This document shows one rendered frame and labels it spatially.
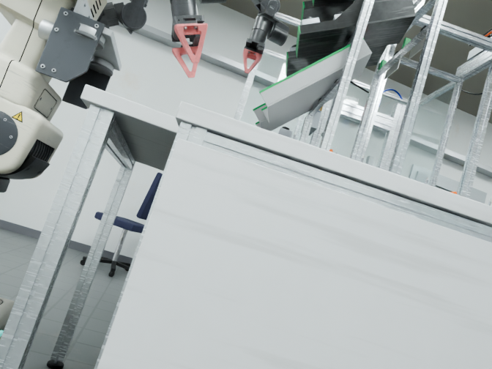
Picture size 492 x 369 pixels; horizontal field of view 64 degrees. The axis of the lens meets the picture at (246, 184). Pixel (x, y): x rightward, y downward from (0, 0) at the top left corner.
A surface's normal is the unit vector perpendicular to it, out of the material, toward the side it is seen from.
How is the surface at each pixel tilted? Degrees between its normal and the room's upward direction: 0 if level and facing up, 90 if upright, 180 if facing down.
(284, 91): 90
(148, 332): 90
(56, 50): 90
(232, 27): 90
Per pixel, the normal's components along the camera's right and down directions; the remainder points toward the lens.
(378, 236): 0.09, -0.10
